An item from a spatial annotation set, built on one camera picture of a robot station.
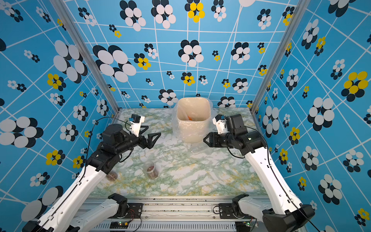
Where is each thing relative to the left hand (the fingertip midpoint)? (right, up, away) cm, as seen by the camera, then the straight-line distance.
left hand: (155, 128), depth 69 cm
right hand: (+27, -5, +1) cm, 27 cm away
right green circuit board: (+43, -49, +2) cm, 65 cm away
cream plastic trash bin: (+19, +7, +31) cm, 37 cm away
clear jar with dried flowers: (-4, -23, +8) cm, 25 cm away
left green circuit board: (-19, -49, +3) cm, 53 cm away
